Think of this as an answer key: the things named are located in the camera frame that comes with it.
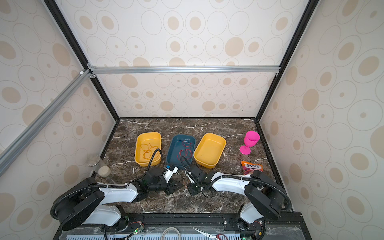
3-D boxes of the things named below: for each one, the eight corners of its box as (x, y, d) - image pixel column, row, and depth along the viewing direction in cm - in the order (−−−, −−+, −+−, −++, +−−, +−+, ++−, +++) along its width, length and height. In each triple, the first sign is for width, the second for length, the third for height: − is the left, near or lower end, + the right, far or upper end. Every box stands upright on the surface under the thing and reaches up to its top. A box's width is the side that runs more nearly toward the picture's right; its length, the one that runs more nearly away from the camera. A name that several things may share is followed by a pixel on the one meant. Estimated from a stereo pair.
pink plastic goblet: (240, 155, 101) (247, 141, 88) (238, 145, 106) (244, 130, 93) (253, 155, 101) (261, 141, 88) (250, 145, 106) (258, 130, 93)
